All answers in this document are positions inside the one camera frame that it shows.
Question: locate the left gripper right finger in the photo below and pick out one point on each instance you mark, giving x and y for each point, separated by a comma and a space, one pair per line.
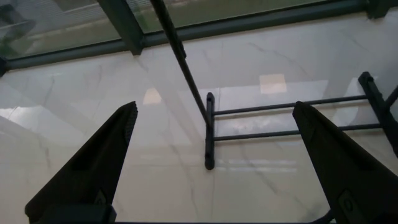
342, 186

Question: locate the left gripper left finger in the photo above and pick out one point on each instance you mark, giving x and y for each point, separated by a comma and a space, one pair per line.
87, 180

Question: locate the black clothes rack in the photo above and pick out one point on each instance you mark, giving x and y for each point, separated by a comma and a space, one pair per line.
210, 130

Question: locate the window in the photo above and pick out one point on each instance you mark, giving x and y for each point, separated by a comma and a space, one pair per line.
186, 12

